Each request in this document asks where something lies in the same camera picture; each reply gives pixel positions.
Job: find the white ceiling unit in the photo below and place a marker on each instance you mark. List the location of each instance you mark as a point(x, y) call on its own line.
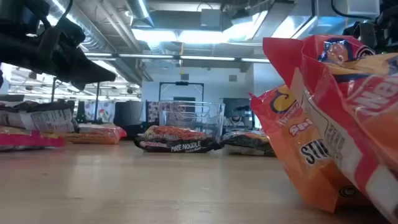
point(357, 6)

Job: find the patterned white board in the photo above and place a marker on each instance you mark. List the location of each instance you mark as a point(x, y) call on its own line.
point(99, 111)

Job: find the beef ramen yellow red packet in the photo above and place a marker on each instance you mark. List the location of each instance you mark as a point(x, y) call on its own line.
point(28, 140)

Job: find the person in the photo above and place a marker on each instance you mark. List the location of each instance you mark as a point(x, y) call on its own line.
point(236, 120)

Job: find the dark grey cabinet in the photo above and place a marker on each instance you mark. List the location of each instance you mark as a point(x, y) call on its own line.
point(127, 113)

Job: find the clear plastic bin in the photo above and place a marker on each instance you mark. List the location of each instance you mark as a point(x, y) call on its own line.
point(199, 107)

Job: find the black fire noodle packet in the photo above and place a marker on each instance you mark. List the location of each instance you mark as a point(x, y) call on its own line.
point(180, 146)
point(245, 143)
point(49, 119)

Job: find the ceiling light strip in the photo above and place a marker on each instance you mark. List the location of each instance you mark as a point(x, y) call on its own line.
point(255, 60)
point(146, 56)
point(206, 58)

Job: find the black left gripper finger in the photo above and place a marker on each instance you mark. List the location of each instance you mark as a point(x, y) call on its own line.
point(82, 85)
point(90, 70)

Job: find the shiny metal ventilation duct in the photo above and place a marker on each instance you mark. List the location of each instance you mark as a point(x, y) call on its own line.
point(140, 12)

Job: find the grey square wall panel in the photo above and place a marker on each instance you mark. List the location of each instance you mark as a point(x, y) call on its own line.
point(184, 77)
point(232, 78)

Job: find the saucy noodles orange red packet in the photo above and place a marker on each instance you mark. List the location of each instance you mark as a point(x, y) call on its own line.
point(96, 135)
point(298, 149)
point(314, 68)

